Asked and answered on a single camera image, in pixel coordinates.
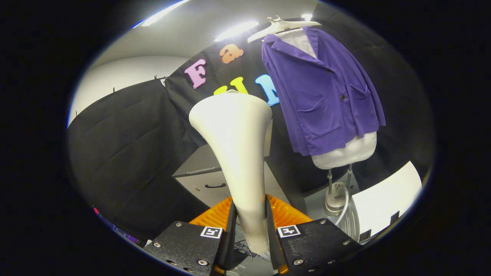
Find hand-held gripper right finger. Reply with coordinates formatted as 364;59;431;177
265;195;363;275

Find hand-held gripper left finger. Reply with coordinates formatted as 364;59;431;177
144;195;236;276

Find grey garment steamer hose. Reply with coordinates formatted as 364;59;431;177
333;186;351;227

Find white garment steamer head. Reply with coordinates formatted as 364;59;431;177
189;90;274;256

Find purple corduroy jacket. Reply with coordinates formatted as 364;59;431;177
262;26;387;157

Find beige steamer stand base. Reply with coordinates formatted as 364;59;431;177
324;164;353;217

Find white padded garment form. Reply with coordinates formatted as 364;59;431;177
283;29;378;170

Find white clothes hanger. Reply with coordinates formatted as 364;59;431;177
247;16;322;44

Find grey ribbed floor plate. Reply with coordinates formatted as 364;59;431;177
339;203;362;243

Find grey drawer cabinet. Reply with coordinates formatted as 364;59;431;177
172;144;307;215

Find white paper sheet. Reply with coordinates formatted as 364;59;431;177
351;161;423;243

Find large ceiling light panel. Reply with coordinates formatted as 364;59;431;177
132;0;191;28

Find black floor cables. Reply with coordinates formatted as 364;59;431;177
232;239;259;258

